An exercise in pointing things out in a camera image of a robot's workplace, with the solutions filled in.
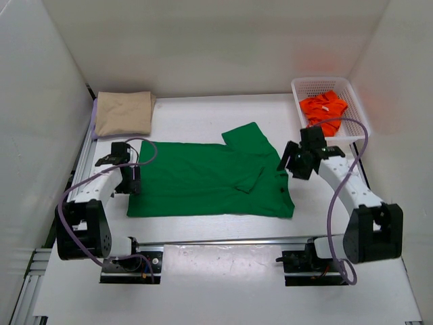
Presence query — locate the aluminium table edge rail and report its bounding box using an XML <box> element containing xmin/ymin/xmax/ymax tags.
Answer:
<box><xmin>68</xmin><ymin>127</ymin><xmax>97</xmax><ymax>186</ymax></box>

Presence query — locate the aluminium front rail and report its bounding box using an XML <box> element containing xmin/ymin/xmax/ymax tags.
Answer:
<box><xmin>138</xmin><ymin>236</ymin><xmax>317</xmax><ymax>248</ymax></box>

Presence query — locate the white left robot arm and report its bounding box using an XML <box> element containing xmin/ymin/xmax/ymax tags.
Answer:
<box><xmin>55</xmin><ymin>150</ymin><xmax>142</xmax><ymax>271</ymax></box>

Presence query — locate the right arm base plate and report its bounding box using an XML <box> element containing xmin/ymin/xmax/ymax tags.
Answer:
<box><xmin>277</xmin><ymin>250</ymin><xmax>348</xmax><ymax>287</ymax></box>

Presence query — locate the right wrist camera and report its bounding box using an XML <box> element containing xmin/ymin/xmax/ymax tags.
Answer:
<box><xmin>300</xmin><ymin>126</ymin><xmax>327</xmax><ymax>150</ymax></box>

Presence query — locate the beige t shirt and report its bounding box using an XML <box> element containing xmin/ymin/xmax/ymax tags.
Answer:
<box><xmin>95</xmin><ymin>91</ymin><xmax>156</xmax><ymax>135</ymax></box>

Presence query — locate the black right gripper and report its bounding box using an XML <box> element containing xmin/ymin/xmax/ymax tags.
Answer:
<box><xmin>276</xmin><ymin>141</ymin><xmax>313</xmax><ymax>181</ymax></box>

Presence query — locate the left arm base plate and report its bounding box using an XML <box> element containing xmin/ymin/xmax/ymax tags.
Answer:
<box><xmin>99</xmin><ymin>246</ymin><xmax>164</xmax><ymax>285</ymax></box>

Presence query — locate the white front cover board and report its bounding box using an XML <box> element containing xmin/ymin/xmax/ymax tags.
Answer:
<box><xmin>34</xmin><ymin>246</ymin><xmax>421</xmax><ymax>324</ymax></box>

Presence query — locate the green t shirt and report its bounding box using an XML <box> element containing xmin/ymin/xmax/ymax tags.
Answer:
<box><xmin>127</xmin><ymin>123</ymin><xmax>294</xmax><ymax>219</ymax></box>

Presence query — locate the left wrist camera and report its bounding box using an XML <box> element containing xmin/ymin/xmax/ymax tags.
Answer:
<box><xmin>110</xmin><ymin>142</ymin><xmax>131</xmax><ymax>165</ymax></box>

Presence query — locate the white plastic basket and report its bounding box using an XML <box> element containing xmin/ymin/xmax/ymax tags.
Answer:
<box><xmin>291</xmin><ymin>77</ymin><xmax>370</xmax><ymax>145</ymax></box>

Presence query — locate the purple t shirt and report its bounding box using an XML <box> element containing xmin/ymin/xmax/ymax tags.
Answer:
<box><xmin>90</xmin><ymin>99</ymin><xmax>150</xmax><ymax>140</ymax></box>

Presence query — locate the orange t shirt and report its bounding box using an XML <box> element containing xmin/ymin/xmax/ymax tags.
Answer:
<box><xmin>300</xmin><ymin>91</ymin><xmax>348</xmax><ymax>137</ymax></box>

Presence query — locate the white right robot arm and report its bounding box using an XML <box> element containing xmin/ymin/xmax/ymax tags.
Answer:
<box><xmin>278</xmin><ymin>142</ymin><xmax>403</xmax><ymax>271</ymax></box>

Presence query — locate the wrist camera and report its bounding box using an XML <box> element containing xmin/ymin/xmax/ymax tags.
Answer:
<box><xmin>110</xmin><ymin>142</ymin><xmax>131</xmax><ymax>165</ymax></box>
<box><xmin>300</xmin><ymin>126</ymin><xmax>327</xmax><ymax>150</ymax></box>

